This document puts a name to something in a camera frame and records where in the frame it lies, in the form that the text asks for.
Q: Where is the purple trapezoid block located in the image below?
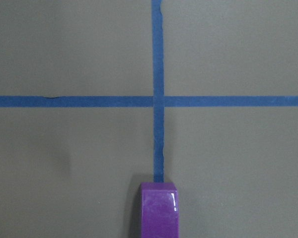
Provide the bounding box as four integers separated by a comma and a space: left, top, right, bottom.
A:
141, 182, 179, 238

